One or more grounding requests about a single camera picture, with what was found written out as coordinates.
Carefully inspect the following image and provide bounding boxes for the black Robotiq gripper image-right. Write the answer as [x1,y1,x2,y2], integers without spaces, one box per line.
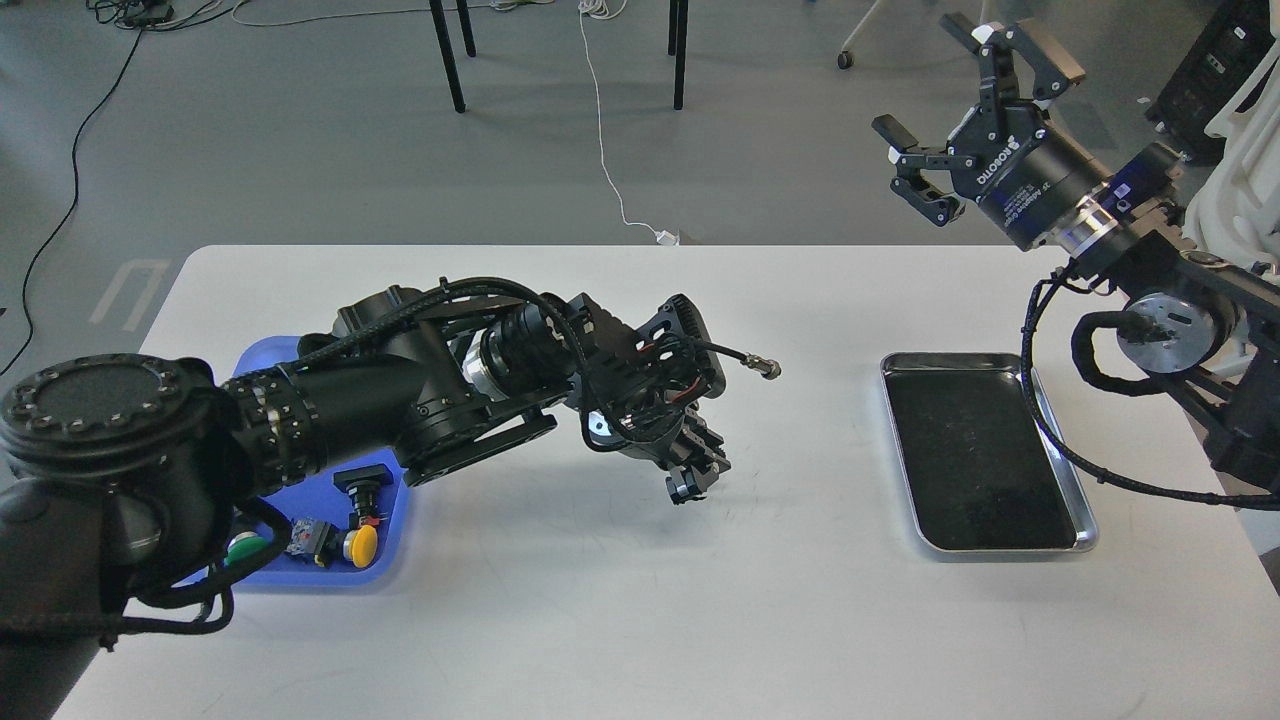
[870,13,1116,251]

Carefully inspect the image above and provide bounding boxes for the white cable on floor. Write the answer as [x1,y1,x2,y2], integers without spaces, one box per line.
[577,0,681,247]

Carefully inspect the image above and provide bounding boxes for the green push button switch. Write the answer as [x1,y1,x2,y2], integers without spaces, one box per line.
[223,530,270,568]

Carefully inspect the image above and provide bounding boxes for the yellow push button switch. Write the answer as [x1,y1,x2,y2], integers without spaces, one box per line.
[338,524,380,570]

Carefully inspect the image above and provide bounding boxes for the white office chair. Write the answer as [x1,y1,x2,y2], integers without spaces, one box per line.
[1181,44,1279,269]

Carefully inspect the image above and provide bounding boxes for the black push button switch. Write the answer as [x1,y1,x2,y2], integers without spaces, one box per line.
[333,464,392,530]

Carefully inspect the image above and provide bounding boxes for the silver metal tray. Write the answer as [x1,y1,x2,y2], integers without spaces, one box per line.
[879,352,1100,559]

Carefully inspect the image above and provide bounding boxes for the blue plastic tray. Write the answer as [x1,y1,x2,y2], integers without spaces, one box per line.
[221,340,420,591]

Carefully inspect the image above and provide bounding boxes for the white chair base with casters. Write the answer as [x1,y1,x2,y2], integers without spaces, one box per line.
[835,1,993,70]

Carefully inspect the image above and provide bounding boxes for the black equipment case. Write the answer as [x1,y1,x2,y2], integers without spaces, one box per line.
[1146,1,1275,167]

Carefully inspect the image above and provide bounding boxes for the black robot arm image-left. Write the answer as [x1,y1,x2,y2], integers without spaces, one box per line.
[3,277,781,719]

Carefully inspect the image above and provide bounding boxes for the black Robotiq gripper image-left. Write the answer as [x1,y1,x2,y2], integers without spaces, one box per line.
[588,401,732,506]

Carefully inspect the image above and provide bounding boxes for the black cable on floor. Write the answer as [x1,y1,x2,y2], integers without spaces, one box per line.
[0,0,236,379]

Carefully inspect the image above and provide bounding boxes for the black table legs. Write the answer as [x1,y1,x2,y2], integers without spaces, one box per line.
[426,0,689,114]

